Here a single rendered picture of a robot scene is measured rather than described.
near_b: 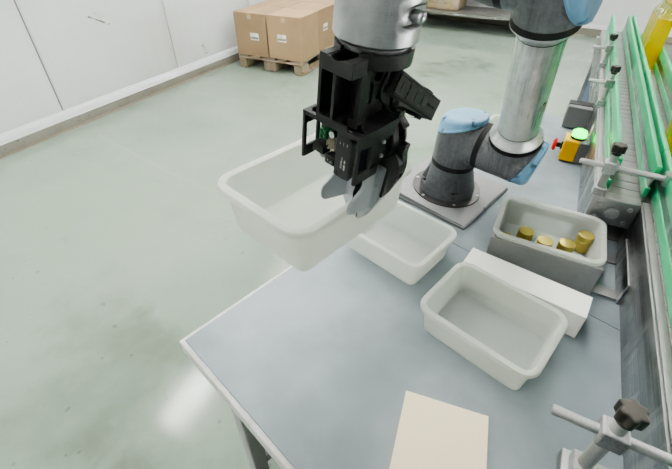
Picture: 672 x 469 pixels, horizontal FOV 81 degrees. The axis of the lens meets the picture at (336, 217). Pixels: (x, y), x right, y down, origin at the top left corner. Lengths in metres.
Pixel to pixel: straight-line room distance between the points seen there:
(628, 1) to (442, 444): 6.69
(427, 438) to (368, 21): 0.53
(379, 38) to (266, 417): 0.59
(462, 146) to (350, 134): 0.71
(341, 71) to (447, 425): 0.50
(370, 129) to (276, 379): 0.52
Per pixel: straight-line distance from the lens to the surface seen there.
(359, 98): 0.36
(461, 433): 0.65
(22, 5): 3.71
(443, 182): 1.11
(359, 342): 0.79
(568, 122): 1.74
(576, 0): 0.75
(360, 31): 0.34
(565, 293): 0.91
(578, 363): 0.89
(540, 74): 0.86
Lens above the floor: 1.40
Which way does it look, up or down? 38 degrees down
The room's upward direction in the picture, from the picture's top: straight up
